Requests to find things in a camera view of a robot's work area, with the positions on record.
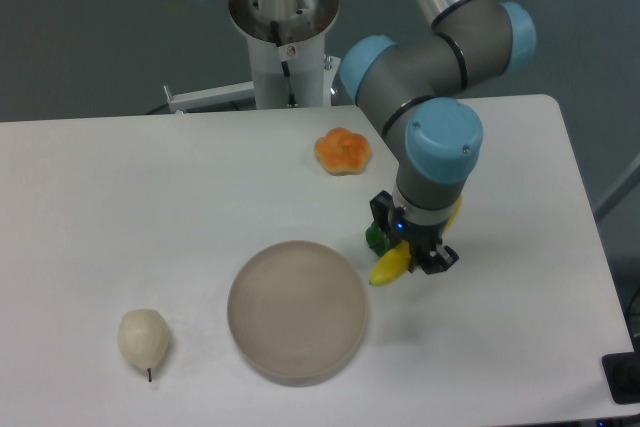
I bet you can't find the black pedestal cable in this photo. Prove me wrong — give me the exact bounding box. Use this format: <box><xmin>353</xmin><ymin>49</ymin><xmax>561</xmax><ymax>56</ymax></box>
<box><xmin>269</xmin><ymin>20</ymin><xmax>297</xmax><ymax>108</ymax></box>

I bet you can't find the black device at edge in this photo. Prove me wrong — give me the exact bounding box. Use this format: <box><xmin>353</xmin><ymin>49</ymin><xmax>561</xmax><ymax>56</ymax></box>
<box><xmin>601</xmin><ymin>352</ymin><xmax>639</xmax><ymax>405</ymax></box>

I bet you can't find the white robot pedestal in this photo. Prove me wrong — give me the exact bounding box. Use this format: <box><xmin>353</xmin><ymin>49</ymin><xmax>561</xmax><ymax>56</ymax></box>
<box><xmin>229</xmin><ymin>0</ymin><xmax>339</xmax><ymax>109</ymax></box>

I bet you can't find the yellow toy banana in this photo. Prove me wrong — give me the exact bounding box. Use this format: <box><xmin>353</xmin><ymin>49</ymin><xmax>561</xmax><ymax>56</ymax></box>
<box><xmin>369</xmin><ymin>198</ymin><xmax>461</xmax><ymax>287</ymax></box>

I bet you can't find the orange bread roll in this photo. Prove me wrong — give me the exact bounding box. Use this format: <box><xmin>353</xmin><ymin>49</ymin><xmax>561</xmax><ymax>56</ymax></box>
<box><xmin>314</xmin><ymin>127</ymin><xmax>372</xmax><ymax>175</ymax></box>

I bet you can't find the white metal bracket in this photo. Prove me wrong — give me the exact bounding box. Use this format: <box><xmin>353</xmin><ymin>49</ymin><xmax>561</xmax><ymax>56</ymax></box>
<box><xmin>163</xmin><ymin>81</ymin><xmax>254</xmax><ymax>113</ymax></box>

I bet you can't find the pale white pear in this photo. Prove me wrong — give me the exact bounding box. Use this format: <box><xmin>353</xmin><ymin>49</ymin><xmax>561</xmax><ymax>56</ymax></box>
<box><xmin>117</xmin><ymin>309</ymin><xmax>171</xmax><ymax>383</ymax></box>

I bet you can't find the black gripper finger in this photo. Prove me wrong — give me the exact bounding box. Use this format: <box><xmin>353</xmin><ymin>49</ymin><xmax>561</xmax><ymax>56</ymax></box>
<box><xmin>369</xmin><ymin>191</ymin><xmax>400</xmax><ymax>247</ymax></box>
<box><xmin>409</xmin><ymin>244</ymin><xmax>459</xmax><ymax>275</ymax></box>

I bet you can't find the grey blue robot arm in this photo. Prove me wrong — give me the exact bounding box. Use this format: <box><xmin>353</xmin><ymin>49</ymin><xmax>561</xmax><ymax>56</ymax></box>
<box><xmin>210</xmin><ymin>0</ymin><xmax>537</xmax><ymax>274</ymax></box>

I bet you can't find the beige round plate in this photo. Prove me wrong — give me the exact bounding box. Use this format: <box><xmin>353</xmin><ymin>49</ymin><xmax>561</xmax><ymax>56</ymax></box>
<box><xmin>227</xmin><ymin>241</ymin><xmax>369</xmax><ymax>387</ymax></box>

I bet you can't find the grey table leg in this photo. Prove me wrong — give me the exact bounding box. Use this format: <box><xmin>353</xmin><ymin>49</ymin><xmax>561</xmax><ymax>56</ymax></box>
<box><xmin>593</xmin><ymin>155</ymin><xmax>639</xmax><ymax>223</ymax></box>

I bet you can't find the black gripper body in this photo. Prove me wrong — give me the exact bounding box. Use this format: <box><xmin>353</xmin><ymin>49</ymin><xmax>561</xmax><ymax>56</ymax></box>
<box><xmin>390</xmin><ymin>204</ymin><xmax>453</xmax><ymax>252</ymax></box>

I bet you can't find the green bell pepper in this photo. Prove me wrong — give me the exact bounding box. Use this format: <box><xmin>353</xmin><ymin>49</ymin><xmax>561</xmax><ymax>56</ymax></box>
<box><xmin>365</xmin><ymin>221</ymin><xmax>391</xmax><ymax>258</ymax></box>

